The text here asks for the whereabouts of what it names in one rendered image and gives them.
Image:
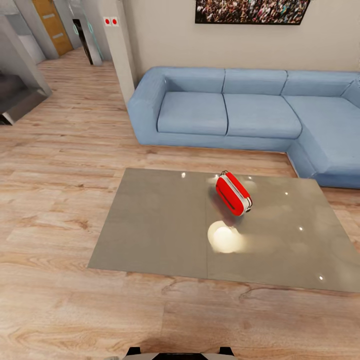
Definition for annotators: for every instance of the stairs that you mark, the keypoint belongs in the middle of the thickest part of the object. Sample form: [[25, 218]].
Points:
[[17, 99]]

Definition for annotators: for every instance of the electric switch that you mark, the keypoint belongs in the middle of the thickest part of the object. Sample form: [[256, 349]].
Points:
[[108, 21], [114, 21]]

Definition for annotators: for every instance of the standing mirror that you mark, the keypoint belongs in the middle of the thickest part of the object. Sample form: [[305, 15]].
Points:
[[85, 32]]

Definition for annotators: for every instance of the coffee table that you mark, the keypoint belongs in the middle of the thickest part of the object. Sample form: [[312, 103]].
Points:
[[175, 223]]

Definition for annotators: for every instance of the picture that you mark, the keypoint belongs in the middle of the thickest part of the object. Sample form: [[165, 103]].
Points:
[[251, 12]]

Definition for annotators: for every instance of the radio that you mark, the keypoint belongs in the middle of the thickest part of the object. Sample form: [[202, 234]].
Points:
[[234, 195]]

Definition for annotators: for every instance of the sofa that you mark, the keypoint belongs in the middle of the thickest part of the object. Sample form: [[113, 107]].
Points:
[[312, 116]]

